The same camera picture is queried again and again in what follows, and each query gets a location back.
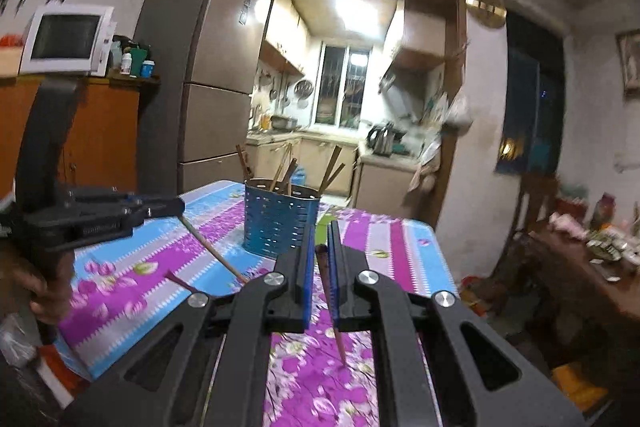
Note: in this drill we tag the small white bottle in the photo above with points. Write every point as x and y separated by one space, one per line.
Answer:
126 64

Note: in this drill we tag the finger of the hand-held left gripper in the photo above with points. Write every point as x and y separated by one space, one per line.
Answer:
110 198
160 209

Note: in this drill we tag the dark wooden side table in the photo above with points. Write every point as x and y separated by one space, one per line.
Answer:
565 267

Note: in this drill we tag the beige kitchen base cabinets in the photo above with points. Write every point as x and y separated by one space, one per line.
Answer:
385 182

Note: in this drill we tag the hanging metal colander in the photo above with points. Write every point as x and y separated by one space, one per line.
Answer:
303 89

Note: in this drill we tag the red plastic bag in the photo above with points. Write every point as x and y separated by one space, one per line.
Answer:
472 294

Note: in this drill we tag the steel electric kettle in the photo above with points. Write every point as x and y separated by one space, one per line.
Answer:
381 141

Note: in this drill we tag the round gold wall clock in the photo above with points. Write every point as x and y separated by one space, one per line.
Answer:
486 7

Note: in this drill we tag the square kitchen ceiling light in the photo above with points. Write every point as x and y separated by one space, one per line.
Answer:
355 13

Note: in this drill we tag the person's left hand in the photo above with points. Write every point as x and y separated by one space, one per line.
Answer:
50 297

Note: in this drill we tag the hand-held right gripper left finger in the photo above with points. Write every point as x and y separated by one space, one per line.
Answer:
306 267

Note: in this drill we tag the beige kitchen wall cabinet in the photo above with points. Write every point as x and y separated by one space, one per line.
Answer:
420 37
285 32

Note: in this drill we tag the framed wall picture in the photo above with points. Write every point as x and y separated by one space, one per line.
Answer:
629 62

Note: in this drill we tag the white microwave oven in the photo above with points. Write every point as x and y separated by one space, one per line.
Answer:
65 37

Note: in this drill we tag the blue perforated utensil holder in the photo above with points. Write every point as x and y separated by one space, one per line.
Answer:
275 222

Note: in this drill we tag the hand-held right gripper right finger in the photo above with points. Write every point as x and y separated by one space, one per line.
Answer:
334 272

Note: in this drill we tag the metal range hood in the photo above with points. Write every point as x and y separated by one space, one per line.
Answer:
402 99

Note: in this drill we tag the orange wooden cabinet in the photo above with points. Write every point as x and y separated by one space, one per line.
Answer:
105 132

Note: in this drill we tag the dark room window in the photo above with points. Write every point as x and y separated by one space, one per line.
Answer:
530 107

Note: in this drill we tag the hanging white plastic bag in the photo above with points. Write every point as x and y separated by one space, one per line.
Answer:
457 112

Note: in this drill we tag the kitchen window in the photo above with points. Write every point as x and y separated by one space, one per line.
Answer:
345 87

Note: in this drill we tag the brown wooden chopstick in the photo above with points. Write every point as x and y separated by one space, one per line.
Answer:
341 347
210 247
242 162
332 167
336 178
291 174
282 164
180 282

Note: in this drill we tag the dark wooden chair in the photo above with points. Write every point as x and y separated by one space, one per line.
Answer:
530 227

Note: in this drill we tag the hanging beige bags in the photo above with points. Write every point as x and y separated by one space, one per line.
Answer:
429 167

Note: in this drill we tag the green plastic container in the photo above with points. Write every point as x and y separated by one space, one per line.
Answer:
139 62

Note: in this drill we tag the pink packet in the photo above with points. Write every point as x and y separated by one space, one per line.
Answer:
567 224

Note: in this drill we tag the metal cooking pot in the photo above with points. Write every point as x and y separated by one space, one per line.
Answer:
284 123

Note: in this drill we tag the floral striped tablecloth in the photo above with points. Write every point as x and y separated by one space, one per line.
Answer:
390 247

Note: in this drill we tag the brown refrigerator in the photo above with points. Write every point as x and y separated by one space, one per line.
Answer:
215 57

